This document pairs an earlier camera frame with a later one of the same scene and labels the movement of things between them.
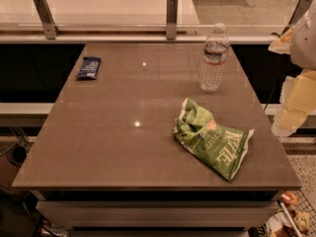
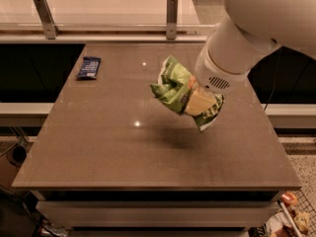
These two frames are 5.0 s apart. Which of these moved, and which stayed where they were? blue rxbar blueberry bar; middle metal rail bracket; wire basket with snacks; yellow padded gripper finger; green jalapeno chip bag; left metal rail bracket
Moved: yellow padded gripper finger; green jalapeno chip bag
Stayed: wire basket with snacks; left metal rail bracket; blue rxbar blueberry bar; middle metal rail bracket
